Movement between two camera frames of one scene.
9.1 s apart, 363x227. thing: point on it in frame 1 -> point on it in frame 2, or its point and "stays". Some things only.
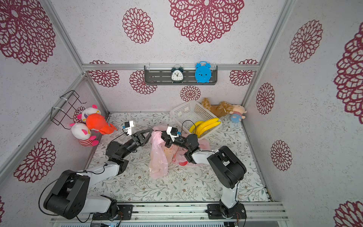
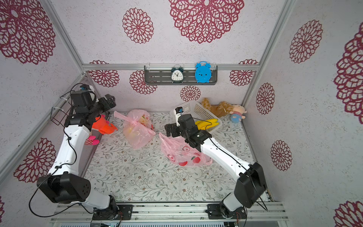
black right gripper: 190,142 -> 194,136
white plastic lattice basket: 185,115 stays
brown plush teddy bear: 220,110 stays
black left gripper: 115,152 -> 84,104
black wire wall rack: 65,109 stays
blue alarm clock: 203,72 stays
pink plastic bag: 160,155 -> 138,129
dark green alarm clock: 177,74 stays
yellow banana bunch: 202,126 stays
